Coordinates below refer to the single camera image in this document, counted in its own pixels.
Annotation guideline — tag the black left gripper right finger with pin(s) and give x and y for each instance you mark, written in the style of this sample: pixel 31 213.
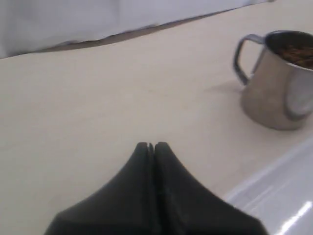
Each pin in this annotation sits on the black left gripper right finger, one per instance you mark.
pixel 186 207

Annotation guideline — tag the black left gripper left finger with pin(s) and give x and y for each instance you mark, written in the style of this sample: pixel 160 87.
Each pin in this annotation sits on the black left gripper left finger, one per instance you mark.
pixel 123 206

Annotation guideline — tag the steel cup with pellets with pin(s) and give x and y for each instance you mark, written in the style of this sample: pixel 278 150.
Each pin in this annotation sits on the steel cup with pellets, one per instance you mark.
pixel 279 92

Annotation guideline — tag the white plastic tray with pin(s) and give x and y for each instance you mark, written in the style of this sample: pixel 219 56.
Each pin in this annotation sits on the white plastic tray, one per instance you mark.
pixel 281 195

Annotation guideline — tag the white curtain backdrop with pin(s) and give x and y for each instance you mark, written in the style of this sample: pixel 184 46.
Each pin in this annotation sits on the white curtain backdrop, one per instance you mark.
pixel 32 25

